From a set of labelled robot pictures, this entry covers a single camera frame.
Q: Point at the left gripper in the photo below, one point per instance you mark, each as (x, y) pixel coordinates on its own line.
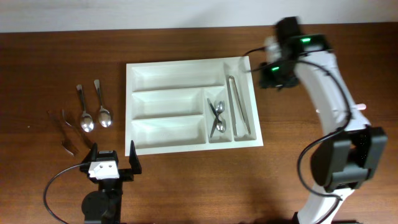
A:
(127, 173)

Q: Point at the metal fork lower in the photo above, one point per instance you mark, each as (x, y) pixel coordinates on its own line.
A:
(69, 147)

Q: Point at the large spoon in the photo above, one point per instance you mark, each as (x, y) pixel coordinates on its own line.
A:
(86, 121)
(104, 116)

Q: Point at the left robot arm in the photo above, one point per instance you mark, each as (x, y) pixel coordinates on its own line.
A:
(104, 205)

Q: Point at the metal fork upper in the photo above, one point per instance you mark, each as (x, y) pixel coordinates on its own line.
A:
(72, 123)

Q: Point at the small teaspoon bowl up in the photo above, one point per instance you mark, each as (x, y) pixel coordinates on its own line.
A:
(217, 115)

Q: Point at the metal tongs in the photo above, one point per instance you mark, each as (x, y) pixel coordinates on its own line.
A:
(238, 115)

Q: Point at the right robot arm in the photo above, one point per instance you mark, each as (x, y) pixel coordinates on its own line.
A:
(347, 155)

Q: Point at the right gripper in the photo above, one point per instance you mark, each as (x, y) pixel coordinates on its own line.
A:
(268, 76)

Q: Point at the metal fork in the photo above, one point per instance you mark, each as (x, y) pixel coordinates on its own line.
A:
(72, 123)
(69, 147)

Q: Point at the small teaspoon bowl down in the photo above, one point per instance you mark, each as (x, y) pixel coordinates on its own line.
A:
(217, 119)

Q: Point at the white plastic cutlery tray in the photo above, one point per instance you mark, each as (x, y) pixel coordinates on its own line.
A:
(183, 106)

